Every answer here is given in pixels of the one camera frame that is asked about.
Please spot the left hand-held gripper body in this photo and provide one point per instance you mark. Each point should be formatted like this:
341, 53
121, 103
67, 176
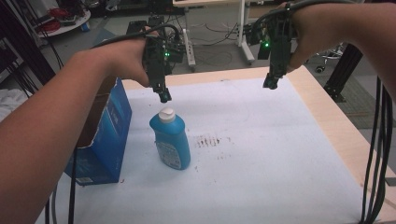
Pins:
154, 63

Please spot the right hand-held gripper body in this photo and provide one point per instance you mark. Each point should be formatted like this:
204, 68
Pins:
279, 40

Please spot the blue bottle with white cap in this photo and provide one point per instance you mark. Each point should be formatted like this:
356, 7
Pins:
172, 140

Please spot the person's right hand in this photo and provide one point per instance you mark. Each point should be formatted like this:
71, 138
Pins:
300, 37

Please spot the person's left hand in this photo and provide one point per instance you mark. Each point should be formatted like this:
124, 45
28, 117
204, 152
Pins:
127, 59

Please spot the white table leg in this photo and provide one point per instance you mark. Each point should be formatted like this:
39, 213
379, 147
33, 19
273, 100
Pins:
243, 31

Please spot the white power strip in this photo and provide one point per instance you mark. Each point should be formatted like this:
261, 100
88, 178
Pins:
190, 46

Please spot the office chair base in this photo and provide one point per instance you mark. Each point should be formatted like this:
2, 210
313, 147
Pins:
327, 60

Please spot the blue cardboard box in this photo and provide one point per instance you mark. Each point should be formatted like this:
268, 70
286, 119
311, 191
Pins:
107, 140

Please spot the black metal stand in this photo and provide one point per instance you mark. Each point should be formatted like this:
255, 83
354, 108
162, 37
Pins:
344, 71

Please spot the white foam mat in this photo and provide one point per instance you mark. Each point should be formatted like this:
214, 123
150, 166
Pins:
249, 161

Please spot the round white table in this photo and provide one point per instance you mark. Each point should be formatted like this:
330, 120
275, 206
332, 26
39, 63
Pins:
67, 21

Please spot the white cloth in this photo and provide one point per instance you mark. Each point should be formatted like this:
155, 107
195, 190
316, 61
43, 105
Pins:
11, 101

